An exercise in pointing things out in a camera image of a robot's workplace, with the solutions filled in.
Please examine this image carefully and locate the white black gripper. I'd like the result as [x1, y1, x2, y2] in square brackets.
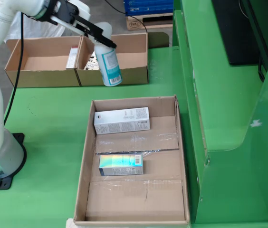
[41, 0, 117, 48]

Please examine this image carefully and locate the translucent white suction cup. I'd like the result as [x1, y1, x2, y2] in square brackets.
[93, 21, 123, 87]

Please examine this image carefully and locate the divided cardboard box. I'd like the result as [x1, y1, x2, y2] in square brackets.
[4, 32, 149, 88]

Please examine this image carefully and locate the long white product box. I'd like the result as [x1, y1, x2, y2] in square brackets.
[93, 106, 151, 135]

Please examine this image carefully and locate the teal holographic product box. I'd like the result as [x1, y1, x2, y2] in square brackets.
[98, 153, 144, 177]

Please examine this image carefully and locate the open cardboard tray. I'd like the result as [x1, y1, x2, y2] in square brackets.
[73, 95, 191, 228]

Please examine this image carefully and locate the cow print white carton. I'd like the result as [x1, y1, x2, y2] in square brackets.
[84, 51, 100, 71]

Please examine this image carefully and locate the red white small carton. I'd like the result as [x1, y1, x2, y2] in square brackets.
[65, 46, 79, 70]

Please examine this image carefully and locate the wooden pallet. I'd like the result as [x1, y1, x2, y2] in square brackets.
[125, 13, 174, 31]

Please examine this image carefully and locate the black monitor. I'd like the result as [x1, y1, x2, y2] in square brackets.
[211, 0, 268, 67]

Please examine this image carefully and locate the green metal cabinet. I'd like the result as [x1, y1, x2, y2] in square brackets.
[172, 0, 268, 225]

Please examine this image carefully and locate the black floor cable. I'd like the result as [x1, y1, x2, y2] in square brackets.
[103, 0, 149, 33]

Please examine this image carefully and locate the blue wire mesh crate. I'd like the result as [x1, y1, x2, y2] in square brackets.
[124, 0, 174, 17]

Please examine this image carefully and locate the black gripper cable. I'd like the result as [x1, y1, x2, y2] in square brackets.
[3, 13, 25, 126]

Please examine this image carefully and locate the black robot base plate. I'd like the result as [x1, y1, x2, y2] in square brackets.
[0, 133, 27, 190]

